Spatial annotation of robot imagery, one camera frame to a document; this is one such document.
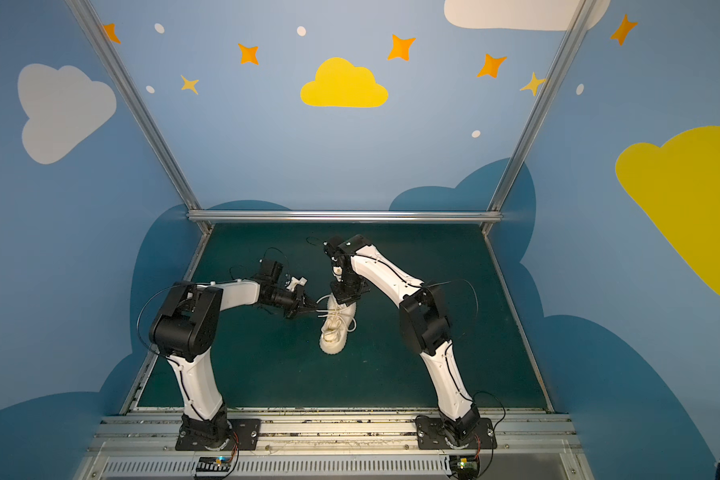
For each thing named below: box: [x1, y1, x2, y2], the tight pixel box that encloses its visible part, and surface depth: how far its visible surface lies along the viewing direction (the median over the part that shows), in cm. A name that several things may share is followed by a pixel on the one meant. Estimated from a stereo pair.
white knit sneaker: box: [319, 293, 357, 354], surface depth 90 cm
